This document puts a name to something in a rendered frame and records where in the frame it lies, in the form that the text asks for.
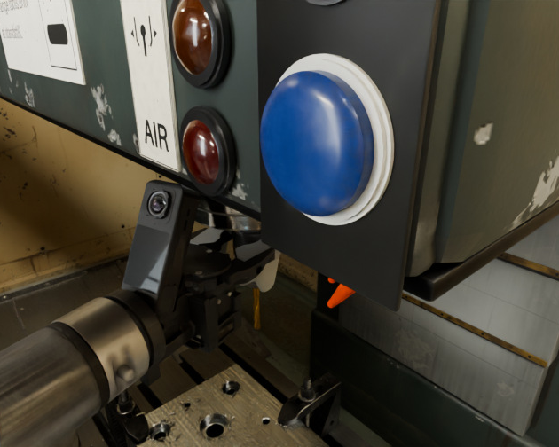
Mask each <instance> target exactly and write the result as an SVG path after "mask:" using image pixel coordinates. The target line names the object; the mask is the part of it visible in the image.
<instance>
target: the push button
mask: <svg viewBox="0 0 559 447"><path fill-rule="evenodd" d="M260 146H261V152H262V157H263V161H264V166H265V168H266V171H267V174H268V176H269V178H270V179H271V181H272V184H273V185H274V187H275V189H276V190H277V191H278V193H279V194H280V195H281V197H282V198H283V199H284V200H285V201H286V202H288V203H289V204H290V205H291V206H293V207H294V208H296V209H297V210H299V211H301V212H303V213H305V214H306V215H310V216H330V215H332V214H334V213H337V212H340V211H343V210H344V209H346V208H348V207H350V206H351V205H353V204H354V203H355V202H356V201H357V200H358V199H359V197H360V196H361V194H362V193H363V192H364V190H365V189H366V186H367V184H368V182H369V179H370V176H371V173H372V170H373V164H374V135H373V131H372V127H371V122H370V120H369V117H368V115H367V112H366V109H365V107H364V105H363V103H362V102H361V100H360V98H359V96H358V95H357V93H356V92H355V91H354V89H352V88H351V86H350V85H349V84H348V83H347V82H346V81H344V80H343V79H341V78H340V77H338V76H337V75H335V74H331V73H329V72H326V71H321V70H311V71H300V72H296V73H293V74H290V75H289V76H287V77H285V78H284V79H283V80H282V81H280V82H279V83H278V85H277V86H276V87H275V88H274V90H273V91H272V94H271V95H270V96H269V98H268V100H267V102H266V105H265V108H264V111H263V115H262V120H261V126H260Z"/></svg>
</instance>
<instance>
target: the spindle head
mask: <svg viewBox="0 0 559 447"><path fill-rule="evenodd" d="M71 1H72V6H73V12H74V16H75V26H76V32H77V37H78V42H79V47H80V52H81V58H82V63H83V72H84V78H85V83H86V85H82V84H79V83H74V82H68V81H63V80H60V79H55V78H51V77H48V76H43V75H39V74H32V73H29V72H24V71H20V70H17V69H12V68H9V67H8V63H7V59H6V56H5V51H4V45H3V41H2V37H1V33H0V98H1V99H3V100H5V101H7V102H9V103H11V104H13V105H15V106H18V107H20V108H22V109H24V110H26V111H28V112H30V113H32V114H34V115H37V116H39V117H41V118H43V119H45V120H46V121H48V122H51V123H53V124H56V125H58V126H60V127H61V128H63V129H66V130H68V131H70V132H72V133H75V134H76V135H78V136H80V137H83V138H85V139H87V140H89V141H91V142H93V143H95V144H97V145H100V146H102V147H104V148H106V149H107V150H109V151H112V152H114V153H117V154H119V155H121V156H122V157H124V158H126V159H128V160H131V161H134V162H136V163H137V164H139V165H141V166H143V167H145V168H148V169H151V170H152V171H154V172H156V173H158V174H160V175H162V176H165V177H167V178H169V179H171V180H173V181H175V182H177V183H179V184H181V185H184V186H186V187H188V188H190V189H192V190H194V191H196V192H198V193H200V194H203V195H205V196H207V197H209V198H211V199H212V200H215V201H217V202H219V203H222V204H224V205H226V206H227V207H229V208H232V209H234V210H236V211H238V212H241V213H242V214H244V215H246V216H249V217H251V218H253V219H255V220H257V221H259V222H261V202H260V155H259V109H258V62H257V15H256V0H222V2H223V4H224V8H225V10H226V12H227V16H228V20H229V25H230V31H231V50H230V57H229V61H228V64H227V68H226V69H225V71H224V75H223V77H222V78H221V80H220V81H219V82H218V83H217V84H216V85H215V86H213V87H211V88H207V89H197V88H194V87H193V86H192V85H191V84H190V83H189V82H187V80H186V79H185V78H184V77H183V76H182V75H181V73H180V72H179V70H178V68H177V65H176V62H175V60H174V58H173V54H172V50H171V46H170V41H169V46H170V55H171V65H172V74H173V83H174V93H175V102H176V112H177V130H178V140H179V132H180V127H181V123H182V120H183V119H184V117H185V114H186V113H187V112H188V111H189V109H191V108H193V107H195V106H208V107H210V108H212V109H213V110H215V111H216V112H217V113H218V114H219V116H220V117H221V118H222V119H223V120H224V122H225V124H226V126H227V128H228V130H229V131H230V133H231V136H232V141H233V144H234V149H235V156H236V168H235V174H234V178H233V180H232V184H231V186H230V188H229V189H228V190H227V191H226V192H225V193H223V194H220V195H217V196H208V195H206V194H204V193H203V192H201V191H200V190H199V189H198V188H197V187H196V186H195V185H194V184H193V182H192V181H191V179H190V177H189V176H188V175H187V173H186V170H185V166H184V163H183V161H182V157H181V153H180V159H181V169H182V171H180V172H179V171H178V172H176V171H175V170H173V169H169V168H167V167H165V166H162V165H161V164H159V163H157V162H154V161H151V160H149V159H147V158H145V157H143V156H141V155H140V148H139V142H138V129H137V122H136V115H135V108H134V101H133V95H132V88H131V81H130V68H129V61H128V54H127V48H126V41H125V34H124V27H123V20H122V7H121V1H120V0H71ZM557 215H559V0H442V1H441V7H440V14H439V21H438V28H437V40H436V47H435V54H434V60H433V67H432V74H431V80H430V87H429V100H428V106H427V113H426V120H425V127H424V133H423V140H422V147H421V159H420V166H419V173H418V179H417V186H416V193H415V200H414V206H413V219H412V225H411V232H410V239H409V246H408V252H407V259H406V266H405V278H404V285H403V290H404V291H407V292H408V293H410V294H413V295H415V296H417V297H419V298H421V299H423V300H425V301H427V302H433V301H435V300H436V299H437V298H439V297H440V296H442V295H443V294H445V293H446V292H448V291H449V290H451V289H452V288H454V287H455V286H457V285H458V284H460V282H462V281H463V280H464V279H466V278H468V277H469V276H471V275H472V274H474V273H475V272H476V271H478V270H480V269H481V268H483V267H484V266H485V265H486V264H487V263H489V262H491V261H492V260H494V259H495V258H496V257H498V256H499V255H501V254H503V253H504V252H505V251H507V250H508V249H510V248H511V247H512V246H514V245H515V244H516V243H518V242H519V241H521V240H522V239H524V238H525V237H527V236H528V235H530V234H531V233H533V232H534V231H536V230H537V229H538V228H539V227H541V226H542V225H544V224H545V223H547V222H548V221H550V220H551V219H553V218H554V217H556V216H557Z"/></svg>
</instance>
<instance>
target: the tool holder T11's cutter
mask: <svg viewBox="0 0 559 447"><path fill-rule="evenodd" d="M259 297H260V294H259V288H253V299H254V302H253V309H254V321H255V323H254V328H255V329H260V312H259V310H260V302H259Z"/></svg>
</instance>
